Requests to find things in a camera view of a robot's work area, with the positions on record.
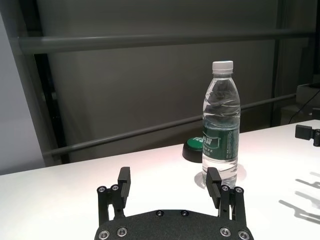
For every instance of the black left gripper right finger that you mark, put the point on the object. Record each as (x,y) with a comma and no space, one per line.
(213,187)

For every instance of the thin grey wall rail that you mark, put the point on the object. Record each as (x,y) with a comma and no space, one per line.
(125,137)

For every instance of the clear plastic water bottle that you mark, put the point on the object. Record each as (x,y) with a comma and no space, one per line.
(220,112)

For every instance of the black green push button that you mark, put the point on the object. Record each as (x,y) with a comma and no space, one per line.
(191,152)

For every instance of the white box device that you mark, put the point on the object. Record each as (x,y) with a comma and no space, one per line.
(306,93)

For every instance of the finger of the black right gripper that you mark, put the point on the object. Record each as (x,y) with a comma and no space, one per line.
(303,131)

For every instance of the wide grey wall rail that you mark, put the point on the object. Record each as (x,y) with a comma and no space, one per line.
(150,42)

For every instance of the light grey cabinet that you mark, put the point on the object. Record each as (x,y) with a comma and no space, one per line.
(290,115)

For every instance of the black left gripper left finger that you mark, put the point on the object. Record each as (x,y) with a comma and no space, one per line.
(123,190)

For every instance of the dark vertical wall post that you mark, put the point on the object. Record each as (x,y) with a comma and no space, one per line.
(53,112)

